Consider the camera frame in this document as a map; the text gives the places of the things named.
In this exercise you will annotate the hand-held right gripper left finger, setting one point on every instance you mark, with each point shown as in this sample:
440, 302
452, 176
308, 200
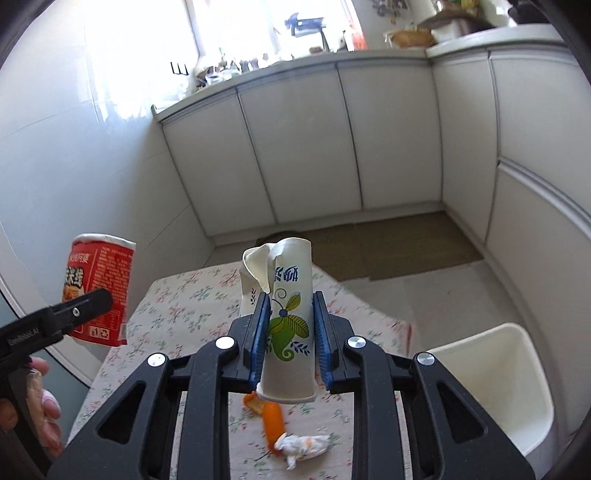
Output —
260, 334

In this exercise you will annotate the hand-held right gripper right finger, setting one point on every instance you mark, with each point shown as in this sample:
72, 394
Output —
322, 337

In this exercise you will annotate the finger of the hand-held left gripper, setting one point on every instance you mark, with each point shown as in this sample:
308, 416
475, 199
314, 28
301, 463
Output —
87, 308

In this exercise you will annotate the red snack cup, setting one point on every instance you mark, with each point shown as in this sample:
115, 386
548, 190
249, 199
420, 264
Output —
101, 272

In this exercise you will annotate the leaf print paper cup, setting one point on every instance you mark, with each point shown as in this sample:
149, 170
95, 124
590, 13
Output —
286, 364

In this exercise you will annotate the white plastic bin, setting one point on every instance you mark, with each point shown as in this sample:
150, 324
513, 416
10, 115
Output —
485, 383

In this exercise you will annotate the person's left hand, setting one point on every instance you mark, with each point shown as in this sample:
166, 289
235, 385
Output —
46, 415

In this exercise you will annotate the orange peel piece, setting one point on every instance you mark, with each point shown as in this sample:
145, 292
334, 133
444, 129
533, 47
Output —
254, 401

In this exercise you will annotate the floral tablecloth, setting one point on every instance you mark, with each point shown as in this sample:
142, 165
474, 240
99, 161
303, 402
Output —
194, 295

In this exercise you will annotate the brown floor mat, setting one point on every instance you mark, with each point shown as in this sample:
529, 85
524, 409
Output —
415, 244
341, 249

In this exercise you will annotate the orange carrot piece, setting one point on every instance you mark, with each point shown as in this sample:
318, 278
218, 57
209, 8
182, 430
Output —
272, 424

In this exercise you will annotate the crumpled white wrapper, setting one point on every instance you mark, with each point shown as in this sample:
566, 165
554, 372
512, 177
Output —
302, 445

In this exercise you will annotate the white door base cabinet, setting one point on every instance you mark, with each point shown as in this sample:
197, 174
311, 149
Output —
304, 138

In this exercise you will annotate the white drawer base cabinet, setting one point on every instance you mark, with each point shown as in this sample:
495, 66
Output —
521, 161

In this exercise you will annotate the cluster of small jars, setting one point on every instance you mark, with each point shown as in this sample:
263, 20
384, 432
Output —
226, 67

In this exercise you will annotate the dark sink faucet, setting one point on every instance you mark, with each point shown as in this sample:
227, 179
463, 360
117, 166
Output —
324, 42

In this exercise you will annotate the red bottle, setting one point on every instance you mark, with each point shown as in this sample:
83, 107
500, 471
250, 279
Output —
359, 40

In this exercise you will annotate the wicker basket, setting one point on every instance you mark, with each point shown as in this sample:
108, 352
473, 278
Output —
410, 38

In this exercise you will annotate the dark blue utensil rack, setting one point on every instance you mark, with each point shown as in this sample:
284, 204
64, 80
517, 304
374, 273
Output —
304, 24

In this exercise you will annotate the metal tray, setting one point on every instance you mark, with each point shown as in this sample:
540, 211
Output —
455, 30

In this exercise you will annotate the water heater pipes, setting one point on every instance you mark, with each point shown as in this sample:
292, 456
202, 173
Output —
390, 7

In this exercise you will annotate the brown cutting board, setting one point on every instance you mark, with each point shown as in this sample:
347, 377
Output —
450, 19

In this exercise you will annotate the food bags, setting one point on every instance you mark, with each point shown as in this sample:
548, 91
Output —
457, 4

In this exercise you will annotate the black wall hook rack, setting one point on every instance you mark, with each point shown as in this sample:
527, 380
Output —
179, 69

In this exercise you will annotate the white frame window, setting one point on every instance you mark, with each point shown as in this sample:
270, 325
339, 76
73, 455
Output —
240, 27

